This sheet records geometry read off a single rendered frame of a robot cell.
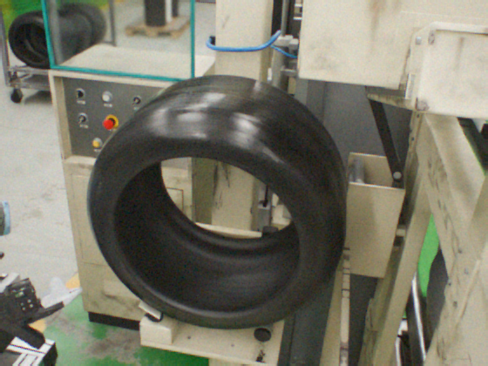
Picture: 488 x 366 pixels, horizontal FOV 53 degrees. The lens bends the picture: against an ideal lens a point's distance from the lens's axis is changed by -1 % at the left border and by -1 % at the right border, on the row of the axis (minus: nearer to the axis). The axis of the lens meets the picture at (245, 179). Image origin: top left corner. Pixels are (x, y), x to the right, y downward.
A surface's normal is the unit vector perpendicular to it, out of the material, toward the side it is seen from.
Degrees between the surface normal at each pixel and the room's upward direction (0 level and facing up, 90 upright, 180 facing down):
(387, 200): 90
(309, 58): 90
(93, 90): 90
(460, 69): 72
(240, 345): 0
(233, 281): 6
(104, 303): 90
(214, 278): 5
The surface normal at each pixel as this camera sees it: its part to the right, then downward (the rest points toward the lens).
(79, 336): 0.05, -0.87
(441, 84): -0.16, 0.18
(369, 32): -0.18, 0.48
